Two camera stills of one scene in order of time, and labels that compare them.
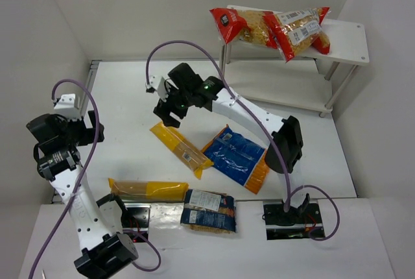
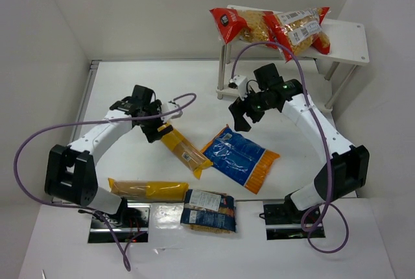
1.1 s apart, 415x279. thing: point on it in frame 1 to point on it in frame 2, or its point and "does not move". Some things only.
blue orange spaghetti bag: [236, 156] does not move
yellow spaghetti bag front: [149, 191] does not move
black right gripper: [173, 107] to [246, 107]
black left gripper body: [91, 128] to [153, 126]
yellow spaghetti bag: [183, 148] does not move
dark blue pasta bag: [209, 211] does not move
